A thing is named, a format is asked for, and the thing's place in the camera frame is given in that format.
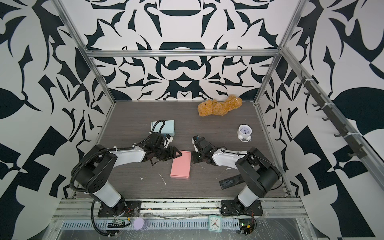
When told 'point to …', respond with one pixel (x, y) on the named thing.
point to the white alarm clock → (244, 132)
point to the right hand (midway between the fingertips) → (192, 156)
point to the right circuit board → (247, 226)
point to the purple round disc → (140, 223)
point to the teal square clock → (215, 223)
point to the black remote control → (231, 181)
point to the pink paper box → (181, 168)
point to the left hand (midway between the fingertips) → (180, 153)
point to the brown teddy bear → (211, 107)
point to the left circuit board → (118, 223)
